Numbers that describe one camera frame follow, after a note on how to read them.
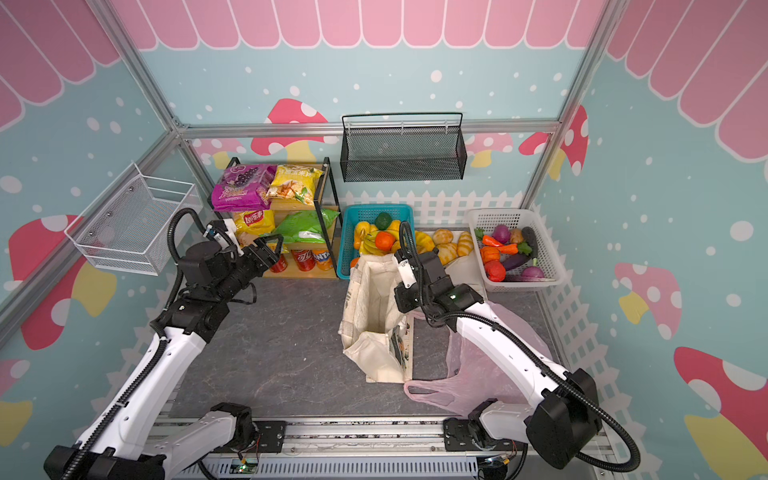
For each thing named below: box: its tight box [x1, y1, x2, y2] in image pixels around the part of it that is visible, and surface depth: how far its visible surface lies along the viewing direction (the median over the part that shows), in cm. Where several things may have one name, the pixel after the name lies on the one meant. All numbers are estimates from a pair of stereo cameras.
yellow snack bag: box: [266, 164, 324, 207], surface depth 79 cm
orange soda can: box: [312, 249, 333, 271], surface depth 102 cm
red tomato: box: [484, 259, 506, 282], surface depth 99 cm
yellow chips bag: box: [234, 210, 275, 236], surface depth 91 cm
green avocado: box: [375, 212, 393, 231], surface depth 115 cm
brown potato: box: [510, 228, 524, 243], surface depth 114 cm
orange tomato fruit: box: [375, 231, 396, 252], surface depth 108 cm
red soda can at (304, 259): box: [291, 249, 316, 272], surface depth 102 cm
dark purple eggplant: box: [500, 253, 530, 269], surface depth 108 cm
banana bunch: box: [354, 220, 395, 256], surface depth 111 cm
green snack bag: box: [260, 209, 340, 244], surface depth 88 cm
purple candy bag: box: [212, 164, 277, 212], surface depth 77 cm
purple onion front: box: [521, 266, 544, 279], surface depth 102 cm
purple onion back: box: [492, 224, 511, 245], surface depth 114 cm
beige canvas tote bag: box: [338, 253, 415, 384], surface depth 79 cm
